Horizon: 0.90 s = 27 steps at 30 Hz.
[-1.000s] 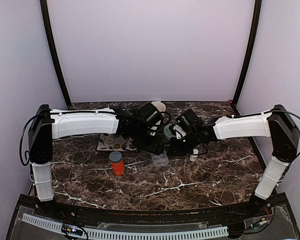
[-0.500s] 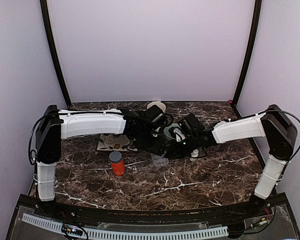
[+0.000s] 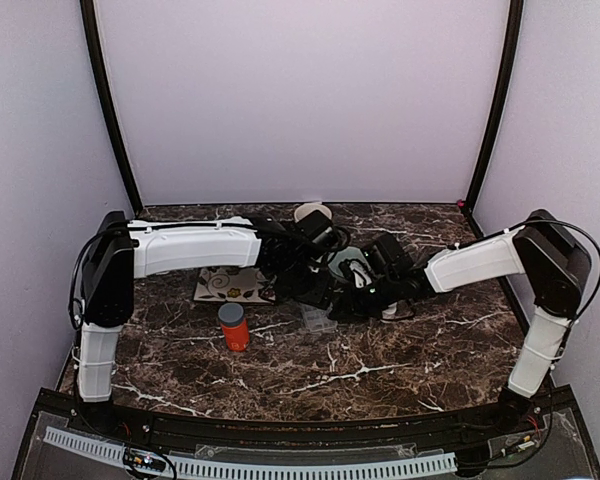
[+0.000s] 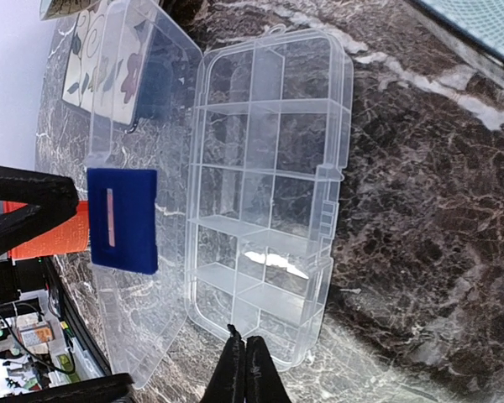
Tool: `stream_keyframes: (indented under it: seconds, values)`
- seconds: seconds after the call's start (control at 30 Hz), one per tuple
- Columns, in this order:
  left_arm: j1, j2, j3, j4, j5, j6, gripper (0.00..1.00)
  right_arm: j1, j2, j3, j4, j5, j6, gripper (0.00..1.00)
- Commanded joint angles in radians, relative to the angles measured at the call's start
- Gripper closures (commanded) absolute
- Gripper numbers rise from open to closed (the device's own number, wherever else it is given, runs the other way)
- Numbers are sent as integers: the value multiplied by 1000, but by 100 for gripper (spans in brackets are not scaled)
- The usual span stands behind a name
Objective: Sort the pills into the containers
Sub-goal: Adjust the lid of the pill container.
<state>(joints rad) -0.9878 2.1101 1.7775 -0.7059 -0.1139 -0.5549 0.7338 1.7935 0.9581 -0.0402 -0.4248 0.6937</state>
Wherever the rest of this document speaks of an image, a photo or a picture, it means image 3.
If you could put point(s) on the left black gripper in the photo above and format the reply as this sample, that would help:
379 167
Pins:
319 297

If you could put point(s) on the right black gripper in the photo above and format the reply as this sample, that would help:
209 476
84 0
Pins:
353 310

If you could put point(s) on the clear plastic pill organizer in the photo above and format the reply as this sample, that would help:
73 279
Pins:
317 320

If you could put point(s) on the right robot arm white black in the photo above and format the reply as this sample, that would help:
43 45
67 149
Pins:
541 248

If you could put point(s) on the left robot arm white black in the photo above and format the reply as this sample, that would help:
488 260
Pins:
101 292

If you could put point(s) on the small white pill bottle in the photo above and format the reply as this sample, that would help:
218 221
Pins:
390 314

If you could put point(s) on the celadon bowl on table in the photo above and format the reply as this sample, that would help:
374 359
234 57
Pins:
350 254

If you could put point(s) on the cream ceramic mug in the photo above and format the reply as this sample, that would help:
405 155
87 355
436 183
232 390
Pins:
306 209

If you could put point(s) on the orange bottle grey cap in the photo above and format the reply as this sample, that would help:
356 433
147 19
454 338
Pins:
234 326

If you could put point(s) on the square floral ceramic tray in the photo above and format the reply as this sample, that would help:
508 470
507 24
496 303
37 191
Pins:
233 284

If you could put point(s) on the small circuit board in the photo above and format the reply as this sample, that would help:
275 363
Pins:
143 460

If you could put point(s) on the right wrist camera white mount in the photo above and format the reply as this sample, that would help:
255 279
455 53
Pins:
356 273

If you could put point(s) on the white slotted cable duct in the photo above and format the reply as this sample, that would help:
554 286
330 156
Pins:
215 462

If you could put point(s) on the black front table rail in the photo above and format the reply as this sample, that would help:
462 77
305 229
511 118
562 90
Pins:
464 427

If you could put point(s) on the right black frame post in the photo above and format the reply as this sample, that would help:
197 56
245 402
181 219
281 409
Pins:
501 88

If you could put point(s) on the black frame post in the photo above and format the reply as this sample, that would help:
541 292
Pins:
108 109
501 88

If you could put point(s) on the left black frame post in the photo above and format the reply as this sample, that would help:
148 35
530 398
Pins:
108 109

